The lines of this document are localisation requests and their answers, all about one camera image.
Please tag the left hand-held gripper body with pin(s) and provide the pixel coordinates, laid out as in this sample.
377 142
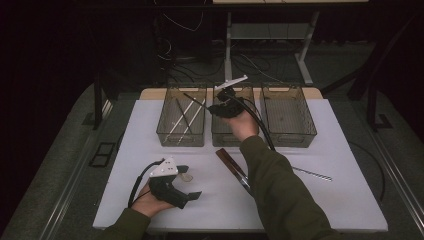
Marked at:
165 186

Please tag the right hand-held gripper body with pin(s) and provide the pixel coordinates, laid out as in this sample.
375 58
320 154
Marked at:
230 106

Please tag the grey translucent bin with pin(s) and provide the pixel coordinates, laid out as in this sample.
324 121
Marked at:
220 133
286 113
196 133

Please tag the metal spoon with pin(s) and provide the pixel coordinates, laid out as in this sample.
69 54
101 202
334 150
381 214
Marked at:
313 174

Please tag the person's left hand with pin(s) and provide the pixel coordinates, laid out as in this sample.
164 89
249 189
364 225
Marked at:
150 205

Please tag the person's right hand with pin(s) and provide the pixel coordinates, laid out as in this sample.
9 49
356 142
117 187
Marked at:
245 126

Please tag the black metal stand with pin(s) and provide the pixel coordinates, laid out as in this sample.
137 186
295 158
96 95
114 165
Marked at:
97 106
371 106

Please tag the white desk with metal frame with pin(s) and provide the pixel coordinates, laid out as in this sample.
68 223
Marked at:
228 50

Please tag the metal rail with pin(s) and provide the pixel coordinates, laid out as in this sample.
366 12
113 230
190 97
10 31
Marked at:
396 173
61 206

